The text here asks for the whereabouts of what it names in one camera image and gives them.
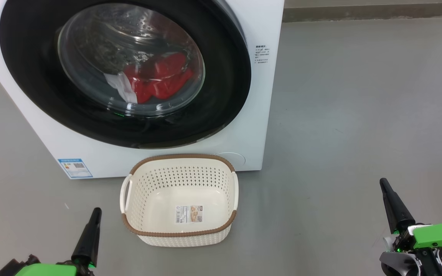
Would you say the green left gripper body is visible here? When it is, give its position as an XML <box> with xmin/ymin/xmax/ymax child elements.
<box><xmin>14</xmin><ymin>261</ymin><xmax>95</xmax><ymax>276</ymax></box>

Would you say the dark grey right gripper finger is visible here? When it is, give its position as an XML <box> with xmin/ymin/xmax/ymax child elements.
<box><xmin>379</xmin><ymin>178</ymin><xmax>416</xmax><ymax>233</ymax></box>

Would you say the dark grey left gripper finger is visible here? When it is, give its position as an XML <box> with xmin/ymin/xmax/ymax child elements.
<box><xmin>71</xmin><ymin>207</ymin><xmax>102</xmax><ymax>268</ymax></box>

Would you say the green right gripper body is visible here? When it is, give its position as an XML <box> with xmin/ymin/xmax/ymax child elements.
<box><xmin>392</xmin><ymin>222</ymin><xmax>442</xmax><ymax>253</ymax></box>

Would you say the red and white garment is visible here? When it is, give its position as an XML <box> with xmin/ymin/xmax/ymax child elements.
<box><xmin>104</xmin><ymin>52</ymin><xmax>195</xmax><ymax>105</ymax></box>

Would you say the round washing machine door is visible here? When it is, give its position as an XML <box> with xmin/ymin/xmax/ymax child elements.
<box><xmin>0</xmin><ymin>0</ymin><xmax>252</xmax><ymax>149</ymax></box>

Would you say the cream perforated basket brown rim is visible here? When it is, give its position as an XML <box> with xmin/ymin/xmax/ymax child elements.
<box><xmin>120</xmin><ymin>154</ymin><xmax>239</xmax><ymax>247</ymax></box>

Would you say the white front-load washing machine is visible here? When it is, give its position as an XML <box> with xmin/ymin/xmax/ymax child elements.
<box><xmin>0</xmin><ymin>0</ymin><xmax>285</xmax><ymax>180</ymax></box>

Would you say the stainless steel washing machine drum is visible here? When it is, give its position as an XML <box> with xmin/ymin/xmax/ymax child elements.
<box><xmin>58</xmin><ymin>4</ymin><xmax>206</xmax><ymax>115</ymax></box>

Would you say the blue energy label sticker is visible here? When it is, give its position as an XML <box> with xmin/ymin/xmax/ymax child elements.
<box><xmin>58</xmin><ymin>158</ymin><xmax>93</xmax><ymax>179</ymax></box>

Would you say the paper product label sticker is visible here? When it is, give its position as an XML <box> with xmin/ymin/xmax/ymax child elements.
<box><xmin>175</xmin><ymin>205</ymin><xmax>205</xmax><ymax>224</ymax></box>

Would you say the round filter cover panel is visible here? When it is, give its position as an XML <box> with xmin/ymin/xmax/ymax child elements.
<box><xmin>215</xmin><ymin>152</ymin><xmax>246</xmax><ymax>169</ymax></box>

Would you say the small printed text sticker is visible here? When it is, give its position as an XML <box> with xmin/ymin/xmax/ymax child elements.
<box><xmin>255</xmin><ymin>44</ymin><xmax>270</xmax><ymax>65</ymax></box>

